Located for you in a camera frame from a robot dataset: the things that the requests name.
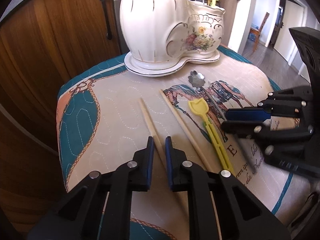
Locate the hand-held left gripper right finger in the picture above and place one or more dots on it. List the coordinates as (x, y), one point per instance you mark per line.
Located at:
(168, 160)

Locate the stainless steel built-in oven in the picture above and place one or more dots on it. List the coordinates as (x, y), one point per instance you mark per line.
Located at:
(117, 25)

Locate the yellow plastic spoon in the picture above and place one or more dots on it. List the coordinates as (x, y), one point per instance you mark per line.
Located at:
(215, 137)

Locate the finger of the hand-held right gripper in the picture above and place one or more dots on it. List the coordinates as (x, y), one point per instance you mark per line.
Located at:
(240, 128)
(247, 113)

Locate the wooden chopstick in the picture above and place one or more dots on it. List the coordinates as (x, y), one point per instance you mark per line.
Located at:
(182, 125)
(151, 127)

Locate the wooden chair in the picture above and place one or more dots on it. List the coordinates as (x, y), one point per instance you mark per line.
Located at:
(261, 30)

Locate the quilted horse print mat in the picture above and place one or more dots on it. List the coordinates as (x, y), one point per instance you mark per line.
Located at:
(120, 120)

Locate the white ceramic holder tray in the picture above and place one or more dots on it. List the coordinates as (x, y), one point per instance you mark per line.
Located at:
(150, 71)

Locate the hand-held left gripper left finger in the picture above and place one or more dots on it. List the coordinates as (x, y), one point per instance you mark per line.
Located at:
(150, 160)

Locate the silver flower-shaped spoon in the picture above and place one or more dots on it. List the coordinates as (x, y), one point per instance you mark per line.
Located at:
(196, 78)

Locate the wooden cabinet door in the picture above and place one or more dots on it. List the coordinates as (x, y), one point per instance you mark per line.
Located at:
(30, 67)
(230, 25)
(82, 30)

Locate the white floral ceramic utensil holder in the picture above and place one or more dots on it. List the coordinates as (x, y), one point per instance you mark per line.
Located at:
(150, 25)

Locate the white door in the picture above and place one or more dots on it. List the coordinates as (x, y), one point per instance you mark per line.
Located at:
(290, 30)

